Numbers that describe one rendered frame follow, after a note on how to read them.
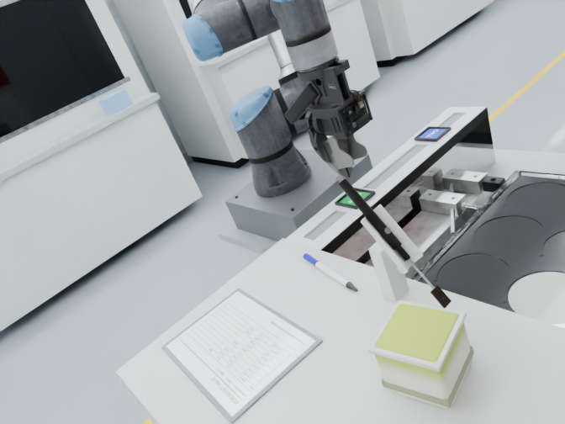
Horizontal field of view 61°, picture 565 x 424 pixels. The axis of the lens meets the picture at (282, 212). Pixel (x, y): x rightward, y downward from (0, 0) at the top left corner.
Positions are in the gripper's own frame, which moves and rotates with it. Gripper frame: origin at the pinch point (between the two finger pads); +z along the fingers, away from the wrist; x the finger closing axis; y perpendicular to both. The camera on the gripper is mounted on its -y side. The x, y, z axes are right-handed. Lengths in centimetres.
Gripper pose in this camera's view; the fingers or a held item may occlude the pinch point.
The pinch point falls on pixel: (343, 171)
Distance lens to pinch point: 88.5
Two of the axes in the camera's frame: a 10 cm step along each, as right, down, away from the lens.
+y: 6.2, 1.6, -7.7
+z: 3.4, 8.3, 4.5
